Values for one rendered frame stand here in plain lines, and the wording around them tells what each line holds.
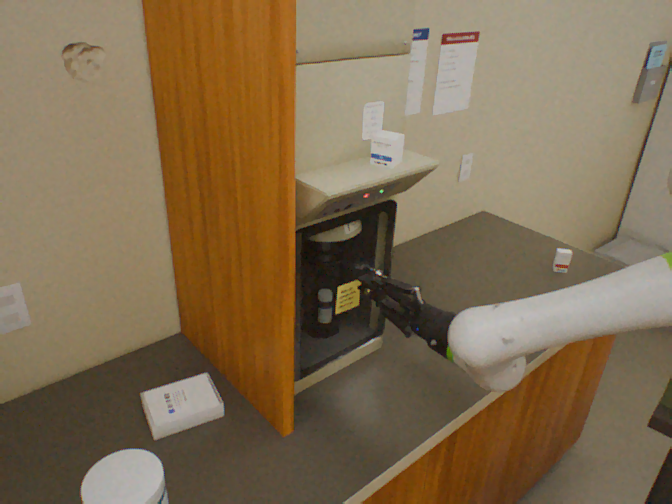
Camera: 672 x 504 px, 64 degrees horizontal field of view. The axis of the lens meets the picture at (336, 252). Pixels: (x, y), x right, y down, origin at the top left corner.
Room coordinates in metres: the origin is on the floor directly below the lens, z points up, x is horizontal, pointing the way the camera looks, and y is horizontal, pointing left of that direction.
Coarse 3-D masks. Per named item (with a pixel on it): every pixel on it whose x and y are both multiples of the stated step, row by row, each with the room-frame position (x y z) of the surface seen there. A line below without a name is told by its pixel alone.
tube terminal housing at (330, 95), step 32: (320, 64) 1.02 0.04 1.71; (352, 64) 1.07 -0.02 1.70; (384, 64) 1.13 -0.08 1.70; (320, 96) 1.02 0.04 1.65; (352, 96) 1.08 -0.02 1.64; (384, 96) 1.14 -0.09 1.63; (320, 128) 1.02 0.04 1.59; (352, 128) 1.08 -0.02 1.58; (384, 128) 1.14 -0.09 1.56; (320, 160) 1.02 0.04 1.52; (352, 352) 1.11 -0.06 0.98
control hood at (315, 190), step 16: (352, 160) 1.08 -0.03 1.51; (368, 160) 1.08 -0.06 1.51; (416, 160) 1.10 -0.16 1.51; (432, 160) 1.10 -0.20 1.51; (304, 176) 0.97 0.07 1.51; (320, 176) 0.97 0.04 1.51; (336, 176) 0.98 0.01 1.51; (352, 176) 0.98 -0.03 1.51; (368, 176) 0.99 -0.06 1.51; (384, 176) 0.99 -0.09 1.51; (400, 176) 1.02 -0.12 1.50; (416, 176) 1.08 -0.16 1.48; (304, 192) 0.93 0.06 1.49; (320, 192) 0.90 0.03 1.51; (336, 192) 0.90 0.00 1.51; (352, 192) 0.93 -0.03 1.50; (400, 192) 1.15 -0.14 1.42; (304, 208) 0.93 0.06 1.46; (320, 208) 0.92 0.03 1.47
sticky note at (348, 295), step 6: (354, 282) 1.09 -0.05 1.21; (360, 282) 1.10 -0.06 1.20; (342, 288) 1.06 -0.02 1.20; (348, 288) 1.08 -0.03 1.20; (354, 288) 1.09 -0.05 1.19; (342, 294) 1.06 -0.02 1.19; (348, 294) 1.08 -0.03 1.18; (354, 294) 1.09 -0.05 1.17; (342, 300) 1.06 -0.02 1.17; (348, 300) 1.08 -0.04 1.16; (354, 300) 1.09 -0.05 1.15; (336, 306) 1.05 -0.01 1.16; (342, 306) 1.06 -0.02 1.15; (348, 306) 1.08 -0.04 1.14; (354, 306) 1.09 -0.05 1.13; (336, 312) 1.05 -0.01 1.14
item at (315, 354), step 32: (320, 224) 1.01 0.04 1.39; (352, 224) 1.08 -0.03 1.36; (384, 224) 1.15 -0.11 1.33; (320, 256) 1.02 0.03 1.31; (352, 256) 1.08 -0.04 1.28; (384, 256) 1.15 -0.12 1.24; (320, 288) 1.02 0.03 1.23; (320, 320) 1.02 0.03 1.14; (352, 320) 1.09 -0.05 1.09; (384, 320) 1.17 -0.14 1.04; (320, 352) 1.02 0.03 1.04
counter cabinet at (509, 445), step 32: (576, 352) 1.44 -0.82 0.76; (608, 352) 1.66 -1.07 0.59; (544, 384) 1.31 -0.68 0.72; (576, 384) 1.51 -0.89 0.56; (480, 416) 1.06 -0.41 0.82; (512, 416) 1.20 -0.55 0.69; (544, 416) 1.36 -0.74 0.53; (576, 416) 1.59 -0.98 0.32; (448, 448) 0.98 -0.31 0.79; (480, 448) 1.09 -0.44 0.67; (512, 448) 1.24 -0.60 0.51; (544, 448) 1.43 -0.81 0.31; (416, 480) 0.90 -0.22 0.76; (448, 480) 1.00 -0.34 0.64; (480, 480) 1.13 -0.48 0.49; (512, 480) 1.29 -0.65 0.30
